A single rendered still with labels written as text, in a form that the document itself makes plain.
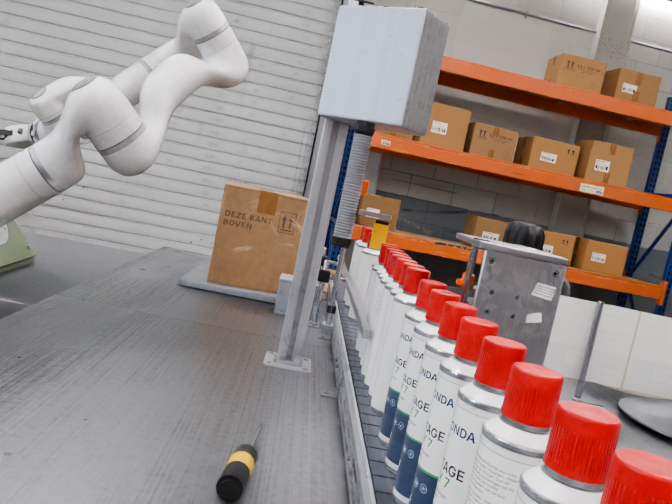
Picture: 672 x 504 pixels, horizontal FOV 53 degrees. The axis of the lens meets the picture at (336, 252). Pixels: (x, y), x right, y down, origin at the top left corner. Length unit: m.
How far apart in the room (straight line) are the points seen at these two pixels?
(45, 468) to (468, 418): 0.45
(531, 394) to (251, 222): 1.43
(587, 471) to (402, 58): 0.85
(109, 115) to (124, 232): 4.23
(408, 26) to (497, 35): 5.14
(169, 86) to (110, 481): 1.09
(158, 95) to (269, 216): 0.43
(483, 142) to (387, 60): 4.22
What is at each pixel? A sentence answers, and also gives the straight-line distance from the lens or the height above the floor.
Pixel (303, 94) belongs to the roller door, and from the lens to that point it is 5.69.
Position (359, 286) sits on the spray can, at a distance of 1.52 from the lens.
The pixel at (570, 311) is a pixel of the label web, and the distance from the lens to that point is 1.28.
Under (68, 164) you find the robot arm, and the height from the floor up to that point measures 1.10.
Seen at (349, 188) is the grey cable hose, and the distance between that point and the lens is 1.10.
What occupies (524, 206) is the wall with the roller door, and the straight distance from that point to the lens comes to 6.28.
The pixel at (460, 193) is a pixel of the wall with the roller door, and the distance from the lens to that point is 6.06.
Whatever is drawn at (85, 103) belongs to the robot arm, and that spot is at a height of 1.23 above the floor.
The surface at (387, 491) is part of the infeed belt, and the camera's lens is 0.73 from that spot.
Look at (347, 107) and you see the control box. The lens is 1.15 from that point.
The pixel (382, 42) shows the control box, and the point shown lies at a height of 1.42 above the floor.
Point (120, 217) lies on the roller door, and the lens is 5.73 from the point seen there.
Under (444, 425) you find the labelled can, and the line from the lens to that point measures 0.59.
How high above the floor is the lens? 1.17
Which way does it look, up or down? 6 degrees down
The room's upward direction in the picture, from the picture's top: 12 degrees clockwise
